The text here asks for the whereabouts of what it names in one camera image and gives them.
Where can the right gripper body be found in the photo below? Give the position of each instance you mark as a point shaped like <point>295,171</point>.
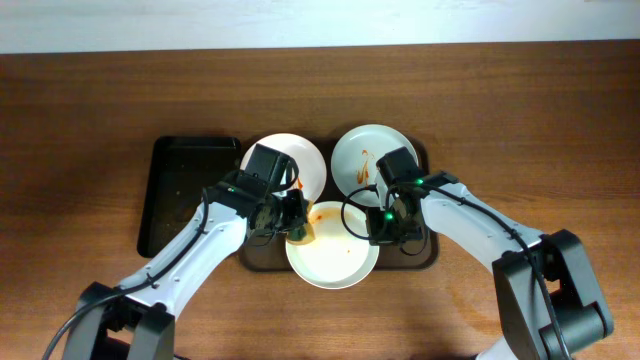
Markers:
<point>382,231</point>

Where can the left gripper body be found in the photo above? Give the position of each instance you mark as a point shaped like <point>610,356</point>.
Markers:
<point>295,216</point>

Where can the green and yellow sponge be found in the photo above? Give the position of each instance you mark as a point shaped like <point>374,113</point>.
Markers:
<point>301,235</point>

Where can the white plate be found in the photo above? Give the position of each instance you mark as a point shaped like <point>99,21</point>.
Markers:
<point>334,259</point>
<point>312,172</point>

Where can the white plate front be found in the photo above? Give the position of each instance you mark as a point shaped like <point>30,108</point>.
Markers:
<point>334,259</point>

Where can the pale green plate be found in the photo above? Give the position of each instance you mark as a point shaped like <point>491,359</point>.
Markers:
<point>354,157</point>

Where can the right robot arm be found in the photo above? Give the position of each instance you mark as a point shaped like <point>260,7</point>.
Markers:
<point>550,302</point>

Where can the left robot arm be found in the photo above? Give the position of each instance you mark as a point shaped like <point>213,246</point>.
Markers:
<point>137,318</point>

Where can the brown plastic serving tray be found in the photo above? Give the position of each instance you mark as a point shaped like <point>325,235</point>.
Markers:
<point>271,258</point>

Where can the black rectangular tray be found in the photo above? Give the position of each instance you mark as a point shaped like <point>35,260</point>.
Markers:
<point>181,166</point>

